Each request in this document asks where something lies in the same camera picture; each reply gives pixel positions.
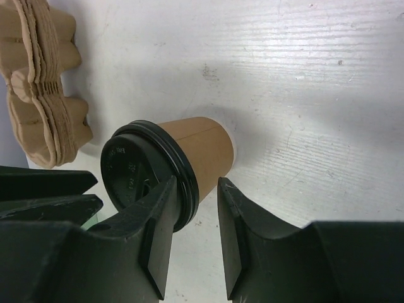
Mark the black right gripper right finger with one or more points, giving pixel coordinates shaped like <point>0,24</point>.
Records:
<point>267,259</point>

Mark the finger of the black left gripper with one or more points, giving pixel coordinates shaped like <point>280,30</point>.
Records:
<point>76,208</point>
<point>22,183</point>

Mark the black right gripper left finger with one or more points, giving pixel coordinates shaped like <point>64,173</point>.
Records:
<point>125,258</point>

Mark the black plastic cup lid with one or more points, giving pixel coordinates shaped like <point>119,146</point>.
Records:
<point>138,157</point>

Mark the brown paper coffee cup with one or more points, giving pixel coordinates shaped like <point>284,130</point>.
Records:
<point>207,146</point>

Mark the brown pulp cup carrier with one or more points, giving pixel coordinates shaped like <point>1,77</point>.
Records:
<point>36,48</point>

